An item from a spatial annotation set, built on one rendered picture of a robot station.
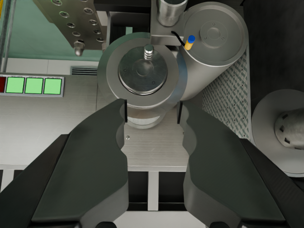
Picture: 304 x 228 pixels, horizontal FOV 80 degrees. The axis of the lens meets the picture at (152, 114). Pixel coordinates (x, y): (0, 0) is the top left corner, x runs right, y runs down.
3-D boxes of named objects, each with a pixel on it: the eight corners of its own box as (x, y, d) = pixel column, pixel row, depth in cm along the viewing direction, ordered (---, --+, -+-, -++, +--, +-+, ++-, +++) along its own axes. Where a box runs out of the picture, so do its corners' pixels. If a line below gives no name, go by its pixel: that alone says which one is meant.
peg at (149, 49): (156, 48, 25) (148, 54, 25) (154, 57, 28) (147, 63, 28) (149, 41, 25) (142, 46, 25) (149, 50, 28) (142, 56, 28)
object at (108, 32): (114, -47, 33) (108, 49, 31) (125, 30, 57) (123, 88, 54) (111, -47, 33) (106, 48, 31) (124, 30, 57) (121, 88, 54)
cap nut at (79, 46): (83, 41, 62) (82, 54, 61) (86, 47, 65) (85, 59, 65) (72, 40, 62) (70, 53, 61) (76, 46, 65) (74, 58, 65)
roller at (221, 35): (246, 3, 32) (250, 68, 30) (201, 63, 57) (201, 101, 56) (179, -1, 32) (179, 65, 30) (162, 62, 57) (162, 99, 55)
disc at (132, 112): (185, 32, 31) (189, 118, 29) (185, 34, 32) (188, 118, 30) (97, 30, 30) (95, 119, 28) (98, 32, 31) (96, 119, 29)
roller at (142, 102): (178, 37, 30) (180, 106, 28) (161, 85, 56) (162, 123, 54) (106, 36, 29) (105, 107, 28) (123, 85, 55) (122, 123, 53)
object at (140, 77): (109, 80, 27) (130, 38, 28) (111, 84, 29) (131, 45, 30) (155, 100, 27) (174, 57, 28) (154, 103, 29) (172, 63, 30)
